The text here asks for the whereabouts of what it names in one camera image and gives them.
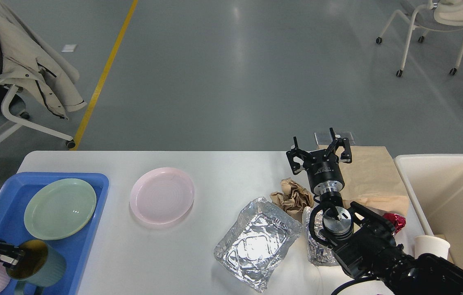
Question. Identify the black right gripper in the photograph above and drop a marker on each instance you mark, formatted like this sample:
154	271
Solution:
322	168

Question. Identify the dark teal mug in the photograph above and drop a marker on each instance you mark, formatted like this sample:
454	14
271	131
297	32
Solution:
41	266

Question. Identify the brown paper bag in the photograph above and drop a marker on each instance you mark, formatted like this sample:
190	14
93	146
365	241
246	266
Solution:
373	180

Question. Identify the pink plate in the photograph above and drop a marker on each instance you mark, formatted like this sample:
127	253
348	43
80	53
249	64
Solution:
162	196

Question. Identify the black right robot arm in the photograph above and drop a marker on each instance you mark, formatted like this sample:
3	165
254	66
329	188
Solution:
361	241

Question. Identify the floor outlet plates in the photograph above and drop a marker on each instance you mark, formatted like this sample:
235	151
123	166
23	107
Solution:
324	138

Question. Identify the blue plastic tray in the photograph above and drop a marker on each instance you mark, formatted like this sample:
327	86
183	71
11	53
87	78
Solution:
16	193

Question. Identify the crumpled brown paper ball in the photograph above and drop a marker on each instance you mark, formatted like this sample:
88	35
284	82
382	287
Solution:
293	198

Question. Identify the green plate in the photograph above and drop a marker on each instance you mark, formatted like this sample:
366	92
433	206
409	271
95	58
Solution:
60	209

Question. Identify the small foil tray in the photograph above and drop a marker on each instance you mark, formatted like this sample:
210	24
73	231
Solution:
318	254

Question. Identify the red foil wrapper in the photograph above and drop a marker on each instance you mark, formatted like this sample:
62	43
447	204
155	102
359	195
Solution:
398	221

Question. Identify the large foil tray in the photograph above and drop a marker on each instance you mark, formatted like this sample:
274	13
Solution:
257	243

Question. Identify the white chair left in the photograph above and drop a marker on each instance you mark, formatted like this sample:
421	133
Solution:
22	119

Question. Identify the white chair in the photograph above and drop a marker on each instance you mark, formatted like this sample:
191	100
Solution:
22	119
430	16

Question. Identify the white paper cup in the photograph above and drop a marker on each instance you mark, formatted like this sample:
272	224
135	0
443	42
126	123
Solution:
426	244

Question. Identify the beige plastic bin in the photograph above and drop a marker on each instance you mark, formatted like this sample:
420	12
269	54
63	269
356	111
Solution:
434	183

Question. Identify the white chair right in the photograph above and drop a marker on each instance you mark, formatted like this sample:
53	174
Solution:
430	16

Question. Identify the white paper on floor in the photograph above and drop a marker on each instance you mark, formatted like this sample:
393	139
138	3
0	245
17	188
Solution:
69	48

